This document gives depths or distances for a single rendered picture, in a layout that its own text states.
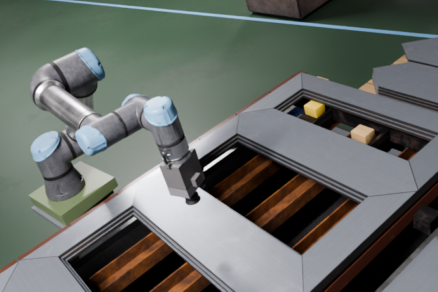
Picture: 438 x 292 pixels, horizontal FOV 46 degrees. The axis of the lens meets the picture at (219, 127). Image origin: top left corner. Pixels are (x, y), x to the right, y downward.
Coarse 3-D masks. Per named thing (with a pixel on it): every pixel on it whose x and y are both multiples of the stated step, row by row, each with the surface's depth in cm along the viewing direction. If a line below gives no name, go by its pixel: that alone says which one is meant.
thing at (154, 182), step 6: (150, 180) 170; (156, 180) 169; (162, 180) 168; (144, 186) 168; (150, 186) 167; (156, 186) 166; (138, 192) 166; (144, 192) 165; (138, 198) 163; (132, 204) 162
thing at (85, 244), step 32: (320, 96) 188; (416, 128) 159; (288, 160) 162; (352, 192) 143; (416, 192) 136; (384, 224) 130; (64, 256) 151; (192, 256) 137; (352, 256) 125; (224, 288) 127; (320, 288) 120
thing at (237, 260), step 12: (252, 240) 136; (264, 240) 135; (276, 240) 134; (228, 252) 134; (240, 252) 133; (252, 252) 132; (264, 252) 131; (216, 264) 132; (228, 264) 131; (240, 264) 130; (228, 276) 128
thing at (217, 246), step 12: (240, 216) 145; (228, 228) 142; (240, 228) 141; (252, 228) 140; (216, 240) 139; (228, 240) 138; (240, 240) 137; (192, 252) 138; (204, 252) 137; (216, 252) 136; (204, 264) 133
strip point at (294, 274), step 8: (296, 264) 126; (288, 272) 124; (296, 272) 124; (280, 280) 123; (288, 280) 122; (296, 280) 122; (272, 288) 122; (280, 288) 121; (288, 288) 120; (296, 288) 120
